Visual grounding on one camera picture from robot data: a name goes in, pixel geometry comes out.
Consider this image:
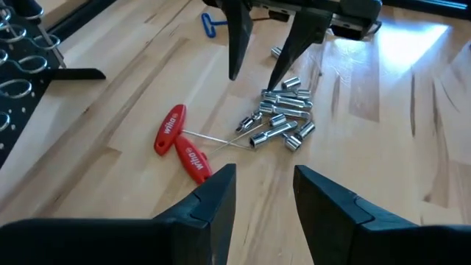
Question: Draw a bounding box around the silver wire ring rail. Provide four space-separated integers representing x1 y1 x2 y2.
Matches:
0 7 62 133

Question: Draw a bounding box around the chrome universal joint adapter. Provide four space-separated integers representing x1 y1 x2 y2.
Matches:
235 112 263 134

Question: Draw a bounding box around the blue T-handle hex key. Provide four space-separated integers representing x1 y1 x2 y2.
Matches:
200 12 230 39

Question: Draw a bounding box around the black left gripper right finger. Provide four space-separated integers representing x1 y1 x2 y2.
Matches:
294 165 471 265

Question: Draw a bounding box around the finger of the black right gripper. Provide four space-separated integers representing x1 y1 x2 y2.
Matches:
267 10 334 91
222 3 254 81

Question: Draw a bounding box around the long chrome socket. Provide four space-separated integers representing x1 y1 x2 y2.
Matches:
263 96 314 110
258 102 312 121
261 88 314 101
249 120 298 149

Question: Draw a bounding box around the black aluminium frame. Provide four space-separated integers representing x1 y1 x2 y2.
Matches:
46 0 471 41

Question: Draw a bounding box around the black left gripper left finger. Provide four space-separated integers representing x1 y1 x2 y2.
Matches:
0 163 236 265

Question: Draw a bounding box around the black perforated pegboard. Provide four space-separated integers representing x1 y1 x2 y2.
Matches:
0 0 107 169

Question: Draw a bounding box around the red Wiha T-handle key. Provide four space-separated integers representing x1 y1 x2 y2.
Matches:
174 121 272 186
153 104 255 157

